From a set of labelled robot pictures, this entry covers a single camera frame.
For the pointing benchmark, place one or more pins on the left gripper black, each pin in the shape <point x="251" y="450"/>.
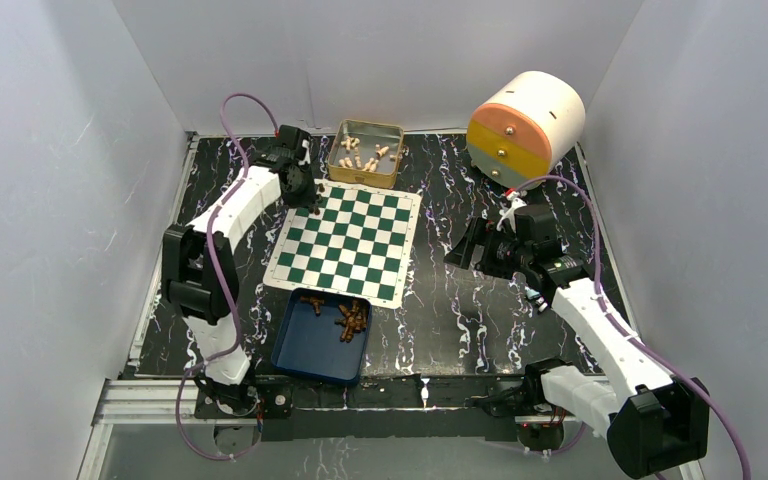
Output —
<point x="310" y="198"/>

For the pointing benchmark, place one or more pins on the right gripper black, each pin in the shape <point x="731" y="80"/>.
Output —
<point x="483" y="232"/>

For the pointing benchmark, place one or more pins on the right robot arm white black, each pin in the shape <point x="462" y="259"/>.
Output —
<point x="651" y="420"/>

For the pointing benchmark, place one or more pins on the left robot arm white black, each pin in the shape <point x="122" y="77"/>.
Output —
<point x="198" y="269"/>

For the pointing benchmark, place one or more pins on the light wooden chess pieces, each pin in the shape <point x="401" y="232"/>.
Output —
<point x="375" y="156"/>

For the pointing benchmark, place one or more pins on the green white chess board mat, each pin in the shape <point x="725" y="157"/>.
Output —
<point x="358" y="244"/>

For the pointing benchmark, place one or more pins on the pile of brown chess pieces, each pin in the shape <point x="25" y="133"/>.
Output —
<point x="353" y="320"/>

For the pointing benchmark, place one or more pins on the gold metal tin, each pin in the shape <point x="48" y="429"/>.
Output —
<point x="366" y="130"/>

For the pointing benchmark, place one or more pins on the round mini drawer cabinet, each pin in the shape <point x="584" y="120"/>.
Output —
<point x="525" y="129"/>

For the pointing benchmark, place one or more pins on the blue plastic tray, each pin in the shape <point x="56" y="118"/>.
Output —
<point x="309" y="346"/>

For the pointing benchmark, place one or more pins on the black base bar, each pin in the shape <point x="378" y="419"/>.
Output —
<point x="490" y="407"/>

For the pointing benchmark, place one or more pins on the aluminium rail frame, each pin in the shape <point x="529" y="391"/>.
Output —
<point x="452" y="323"/>

